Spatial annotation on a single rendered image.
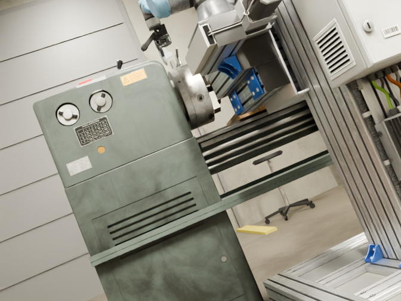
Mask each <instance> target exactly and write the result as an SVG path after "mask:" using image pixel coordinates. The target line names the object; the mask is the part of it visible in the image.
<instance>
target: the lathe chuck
mask: <svg viewBox="0 0 401 301"><path fill-rule="evenodd" d="M175 69H176V70H177V71H178V73H179V74H180V76H181V78H182V80H183V82H184V84H185V86H186V89H187V91H188V94H189V96H190V99H191V101H192V104H193V107H194V110H195V113H196V117H197V120H198V128H199V127H201V126H204V125H207V124H209V123H211V122H214V121H215V117H212V118H211V119H209V115H210V114H211V113H212V114H213V113H214V108H213V105H212V101H211V98H210V95H209V92H208V89H207V87H206V85H205V82H204V80H203V78H202V76H201V74H200V73H199V74H197V75H194V76H192V74H191V71H190V69H189V67H188V64H184V65H182V66H180V67H177V68H175ZM200 94H201V95H203V96H204V100H203V101H202V102H199V101H198V100H197V96H198V95H200Z"/></svg>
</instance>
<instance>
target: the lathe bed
mask: <svg viewBox="0 0 401 301"><path fill-rule="evenodd" d="M317 131H319V129H318V127H317V124H316V122H315V120H314V118H313V115H312V113H311V111H310V108H309V106H308V104H307V102H306V100H304V101H301V102H299V103H296V104H294V105H292V106H289V107H286V108H284V109H281V110H279V111H276V112H273V113H271V114H268V112H267V109H266V110H264V111H261V112H259V113H256V114H254V115H251V116H249V117H246V118H244V119H241V120H239V121H236V122H234V123H232V124H229V125H227V126H225V127H222V128H219V129H217V130H214V131H212V132H210V133H207V134H204V135H203V136H200V137H197V138H196V140H197V142H198V145H199V147H200V149H201V152H202V154H203V157H204V158H205V161H206V164H207V166H208V168H209V171H210V173H211V175H213V174H216V173H219V172H221V171H223V170H226V169H228V168H230V167H233V166H235V165H238V164H240V163H242V162H245V161H247V160H249V159H252V158H255V157H256V156H259V155H262V154H264V153H266V152H269V151H271V150H273V149H276V148H278V147H281V146H283V145H285V144H288V143H291V142H293V141H295V140H297V139H300V138H302V137H304V136H307V135H309V134H311V133H314V132H317Z"/></svg>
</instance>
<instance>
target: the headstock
mask: <svg viewBox="0 0 401 301"><path fill-rule="evenodd" d="M97 90H103V91H100V92H97V93H95V94H93V95H92V93H93V92H94V91H97ZM33 110H34V112H35V115H36V117H37V120H38V122H39V125H40V128H41V130H42V133H43V135H44V137H45V140H46V143H47V145H48V148H49V150H50V153H51V156H52V158H53V160H54V163H55V166H56V168H57V171H58V173H59V176H60V178H61V181H62V183H63V186H64V188H68V187H69V186H72V185H75V184H77V183H80V182H83V181H84V180H87V179H90V178H92V177H94V176H97V175H99V174H102V173H105V172H107V171H109V170H112V169H114V168H116V167H119V166H122V165H124V164H127V163H129V162H131V161H134V160H136V159H139V158H141V157H144V156H146V155H149V154H151V153H154V152H156V151H159V150H161V149H163V148H166V147H168V146H171V145H173V144H176V143H178V142H181V141H183V140H186V139H188V138H191V137H193V134H192V132H191V130H190V127H189V125H188V123H187V120H186V117H185V116H184V113H183V110H182V108H181V106H180V103H179V101H178V98H177V96H176V94H175V91H174V89H173V87H172V84H171V81H170V80H169V77H168V74H167V72H166V70H165V68H164V66H163V65H162V63H160V62H158V61H156V60H149V61H146V62H143V63H140V64H137V65H134V66H131V67H128V68H126V69H122V70H120V71H117V72H114V73H111V74H109V75H106V79H103V80H101V81H97V82H94V83H92V84H88V85H84V86H82V87H79V88H77V87H74V88H71V89H69V90H66V91H63V92H60V93H58V94H55V95H53V96H50V97H47V98H45V99H42V100H40V101H37V102H34V104H33Z"/></svg>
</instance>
